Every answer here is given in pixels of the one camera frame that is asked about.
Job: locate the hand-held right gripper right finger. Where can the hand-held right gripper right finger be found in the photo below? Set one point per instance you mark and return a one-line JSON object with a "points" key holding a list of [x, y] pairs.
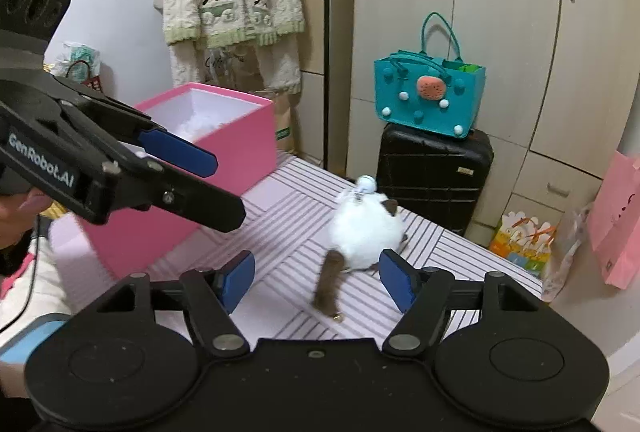
{"points": [[395, 279]]}

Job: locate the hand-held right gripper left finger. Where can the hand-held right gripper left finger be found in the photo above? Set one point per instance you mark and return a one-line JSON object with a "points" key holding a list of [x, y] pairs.
{"points": [[239, 279]]}

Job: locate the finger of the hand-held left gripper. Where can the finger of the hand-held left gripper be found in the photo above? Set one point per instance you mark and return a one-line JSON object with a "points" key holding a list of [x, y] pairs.
{"points": [[200, 202], [185, 154]]}

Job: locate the pink storage box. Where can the pink storage box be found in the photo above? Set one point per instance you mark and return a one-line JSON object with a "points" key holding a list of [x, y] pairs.
{"points": [[235, 156]]}

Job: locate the white plush with brown tail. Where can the white plush with brown tail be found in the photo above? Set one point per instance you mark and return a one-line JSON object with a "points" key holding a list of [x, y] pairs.
{"points": [[365, 232]]}

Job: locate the person's left hand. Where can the person's left hand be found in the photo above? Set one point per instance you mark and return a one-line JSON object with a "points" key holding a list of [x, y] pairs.
{"points": [[15, 222]]}

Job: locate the white fluffy plush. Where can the white fluffy plush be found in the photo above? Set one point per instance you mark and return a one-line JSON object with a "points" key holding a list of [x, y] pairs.
{"points": [[200, 126]]}

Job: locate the white plastic bag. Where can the white plastic bag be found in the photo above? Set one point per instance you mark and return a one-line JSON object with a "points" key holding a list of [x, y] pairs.
{"points": [[80, 54]]}

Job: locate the brown paper bag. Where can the brown paper bag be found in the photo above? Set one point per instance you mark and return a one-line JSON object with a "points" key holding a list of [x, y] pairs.
{"points": [[285, 121]]}

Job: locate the black suitcase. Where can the black suitcase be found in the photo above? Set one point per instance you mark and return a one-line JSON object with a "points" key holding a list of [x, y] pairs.
{"points": [[430, 177]]}

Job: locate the colourful gift bag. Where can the colourful gift bag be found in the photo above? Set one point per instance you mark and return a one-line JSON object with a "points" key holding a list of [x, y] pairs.
{"points": [[520, 247]]}

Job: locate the cream fleece garment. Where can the cream fleece garment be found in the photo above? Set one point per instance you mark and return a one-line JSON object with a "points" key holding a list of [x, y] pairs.
{"points": [[280, 66]]}

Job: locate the clear plastic bag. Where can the clear plastic bag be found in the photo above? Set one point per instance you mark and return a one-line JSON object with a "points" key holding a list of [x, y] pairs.
{"points": [[567, 257]]}

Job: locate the light blue object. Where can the light blue object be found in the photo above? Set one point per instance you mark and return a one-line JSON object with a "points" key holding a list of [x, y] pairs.
{"points": [[25, 343]]}

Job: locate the teal felt handbag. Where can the teal felt handbag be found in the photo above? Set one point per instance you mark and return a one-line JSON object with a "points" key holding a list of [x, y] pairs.
{"points": [[395, 81]]}

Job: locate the pink paper bag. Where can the pink paper bag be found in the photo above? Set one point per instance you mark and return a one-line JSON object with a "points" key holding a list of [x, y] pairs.
{"points": [[620, 222]]}

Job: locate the beige wardrobe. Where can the beige wardrobe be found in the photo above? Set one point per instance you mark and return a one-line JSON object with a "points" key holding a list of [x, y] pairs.
{"points": [[525, 36]]}

